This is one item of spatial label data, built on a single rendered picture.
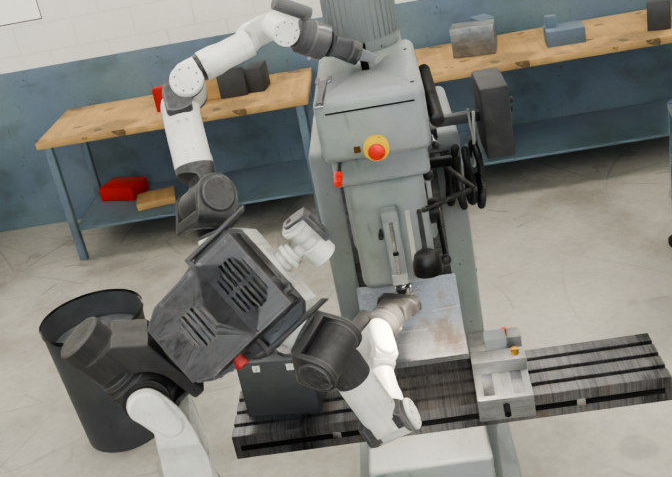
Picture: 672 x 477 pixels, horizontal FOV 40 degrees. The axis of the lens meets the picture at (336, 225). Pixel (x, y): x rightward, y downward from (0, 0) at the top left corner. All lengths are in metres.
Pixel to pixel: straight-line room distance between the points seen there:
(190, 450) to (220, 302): 0.43
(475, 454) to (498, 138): 0.87
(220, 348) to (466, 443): 0.93
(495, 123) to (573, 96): 4.31
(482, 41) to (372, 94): 4.02
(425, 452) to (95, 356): 1.00
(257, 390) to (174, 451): 0.56
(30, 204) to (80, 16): 1.53
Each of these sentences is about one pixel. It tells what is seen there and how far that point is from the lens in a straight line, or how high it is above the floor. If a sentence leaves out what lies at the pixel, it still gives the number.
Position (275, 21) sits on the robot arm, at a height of 2.07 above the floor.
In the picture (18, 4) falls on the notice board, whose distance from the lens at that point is 6.97.
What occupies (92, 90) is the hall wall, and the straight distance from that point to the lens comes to 6.96.
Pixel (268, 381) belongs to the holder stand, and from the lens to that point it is 2.68.
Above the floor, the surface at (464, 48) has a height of 0.94.
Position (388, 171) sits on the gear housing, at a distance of 2.28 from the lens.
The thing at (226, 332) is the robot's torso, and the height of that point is 1.55.
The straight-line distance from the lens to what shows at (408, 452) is 2.64.
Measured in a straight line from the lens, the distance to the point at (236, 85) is 6.21.
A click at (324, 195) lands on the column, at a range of 2.84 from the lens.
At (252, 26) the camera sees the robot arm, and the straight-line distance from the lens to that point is 2.26.
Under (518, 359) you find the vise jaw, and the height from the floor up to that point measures 1.03.
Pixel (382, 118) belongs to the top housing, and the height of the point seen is 1.82.
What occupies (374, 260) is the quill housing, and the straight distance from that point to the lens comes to 2.42.
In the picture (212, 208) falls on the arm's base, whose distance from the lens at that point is 2.03.
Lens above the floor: 2.48
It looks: 24 degrees down
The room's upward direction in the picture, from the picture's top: 11 degrees counter-clockwise
